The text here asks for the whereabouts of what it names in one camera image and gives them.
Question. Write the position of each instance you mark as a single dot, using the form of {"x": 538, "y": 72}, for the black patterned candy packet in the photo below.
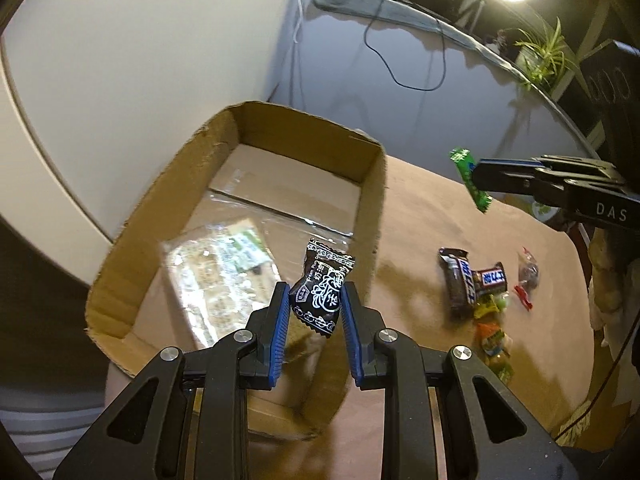
{"x": 320, "y": 295}

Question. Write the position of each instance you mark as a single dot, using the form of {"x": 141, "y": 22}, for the yellow candy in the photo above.
{"x": 485, "y": 309}

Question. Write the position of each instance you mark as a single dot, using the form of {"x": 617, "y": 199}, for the long brown chocolate bar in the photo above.
{"x": 459, "y": 290}

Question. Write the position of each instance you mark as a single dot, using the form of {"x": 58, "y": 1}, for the small green candy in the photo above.
{"x": 501, "y": 301}

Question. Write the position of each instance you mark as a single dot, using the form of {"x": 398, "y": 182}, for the clear cracker packet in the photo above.
{"x": 210, "y": 280}

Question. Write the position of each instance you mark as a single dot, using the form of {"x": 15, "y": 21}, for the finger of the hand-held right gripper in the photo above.
{"x": 510, "y": 180}
{"x": 575, "y": 170}

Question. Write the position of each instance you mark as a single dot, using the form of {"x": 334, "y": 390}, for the clear candy with red ends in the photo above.
{"x": 527, "y": 275}

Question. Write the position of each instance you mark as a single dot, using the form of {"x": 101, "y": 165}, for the short brown chocolate bar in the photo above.
{"x": 492, "y": 277}

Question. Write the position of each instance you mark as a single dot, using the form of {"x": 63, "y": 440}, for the black speaker box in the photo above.
{"x": 615, "y": 90}

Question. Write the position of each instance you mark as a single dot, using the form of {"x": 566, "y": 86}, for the green snack bar packet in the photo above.
{"x": 462, "y": 162}

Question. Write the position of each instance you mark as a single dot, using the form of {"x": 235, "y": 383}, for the green potted plant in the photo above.
{"x": 542, "y": 57}

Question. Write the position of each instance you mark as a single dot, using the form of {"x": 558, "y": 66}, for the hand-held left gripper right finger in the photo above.
{"x": 352, "y": 335}

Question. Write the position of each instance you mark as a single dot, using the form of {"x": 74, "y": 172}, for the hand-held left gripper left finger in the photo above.
{"x": 277, "y": 330}

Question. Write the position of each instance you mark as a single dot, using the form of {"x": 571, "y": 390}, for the orange white snack packet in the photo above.
{"x": 492, "y": 337}

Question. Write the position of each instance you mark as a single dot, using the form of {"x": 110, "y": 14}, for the cardboard box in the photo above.
{"x": 370, "y": 200}

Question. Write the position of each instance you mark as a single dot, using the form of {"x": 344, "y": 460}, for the beige cloth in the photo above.
{"x": 605, "y": 285}

